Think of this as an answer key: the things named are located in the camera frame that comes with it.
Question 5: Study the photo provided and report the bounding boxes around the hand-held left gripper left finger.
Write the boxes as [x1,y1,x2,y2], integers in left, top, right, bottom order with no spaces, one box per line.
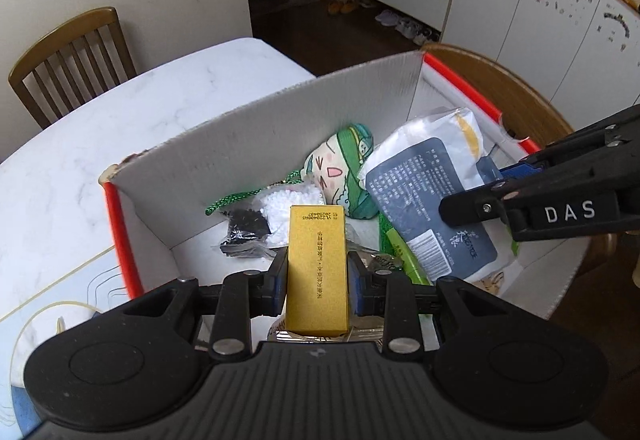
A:
[122,247,291,361]

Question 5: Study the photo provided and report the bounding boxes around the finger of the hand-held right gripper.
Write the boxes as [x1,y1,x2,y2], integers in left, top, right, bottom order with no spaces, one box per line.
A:
[439,173,616,227]
[492,105,640,183]

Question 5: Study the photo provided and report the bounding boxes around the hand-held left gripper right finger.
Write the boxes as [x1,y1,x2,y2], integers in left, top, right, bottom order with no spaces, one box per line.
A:
[347,250,506,361]

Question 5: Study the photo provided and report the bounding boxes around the gold bar block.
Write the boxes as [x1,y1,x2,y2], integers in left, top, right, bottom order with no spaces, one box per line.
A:
[285,205,351,336]

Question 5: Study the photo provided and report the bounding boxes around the gold foil packet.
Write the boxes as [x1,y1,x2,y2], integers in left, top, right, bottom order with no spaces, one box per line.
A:
[267,253,401,345]

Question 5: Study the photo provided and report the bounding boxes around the green tube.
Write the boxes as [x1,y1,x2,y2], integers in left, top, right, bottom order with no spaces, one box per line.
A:
[380,215,433,286]

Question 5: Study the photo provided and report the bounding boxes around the white and navy packet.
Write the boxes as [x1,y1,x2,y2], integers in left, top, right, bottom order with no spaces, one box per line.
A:
[362,108,523,281]

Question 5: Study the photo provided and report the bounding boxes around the bag of black beads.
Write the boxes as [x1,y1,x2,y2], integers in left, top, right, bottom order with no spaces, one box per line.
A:
[220,207,276,258]

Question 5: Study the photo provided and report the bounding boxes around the bag of white beads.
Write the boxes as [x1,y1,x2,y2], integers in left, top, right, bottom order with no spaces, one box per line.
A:
[260,183,323,246]

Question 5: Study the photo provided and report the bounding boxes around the green tassel charm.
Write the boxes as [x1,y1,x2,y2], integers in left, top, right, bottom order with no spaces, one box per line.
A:
[205,170,306,216]

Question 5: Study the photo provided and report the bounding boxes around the green cartoon pouch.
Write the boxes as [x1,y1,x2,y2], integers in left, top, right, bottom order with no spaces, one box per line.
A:
[300,121,376,218]

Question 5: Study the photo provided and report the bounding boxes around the red cardboard box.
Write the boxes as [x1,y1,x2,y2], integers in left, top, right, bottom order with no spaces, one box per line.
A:
[100,43,591,321]

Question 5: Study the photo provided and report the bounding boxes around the round-backed wooden chair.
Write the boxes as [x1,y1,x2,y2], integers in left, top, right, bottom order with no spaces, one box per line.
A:
[422,43,621,281]

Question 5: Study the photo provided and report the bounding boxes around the white cabinets with stickers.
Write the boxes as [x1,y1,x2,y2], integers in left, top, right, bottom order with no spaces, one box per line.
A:
[440,0,640,106]

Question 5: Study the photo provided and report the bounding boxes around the light blue printed table mat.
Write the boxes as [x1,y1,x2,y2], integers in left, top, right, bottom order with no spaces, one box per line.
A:
[0,245,136,436]

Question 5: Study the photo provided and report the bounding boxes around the slatted wooden chair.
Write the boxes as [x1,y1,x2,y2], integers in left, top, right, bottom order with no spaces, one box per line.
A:
[7,7,138,130]

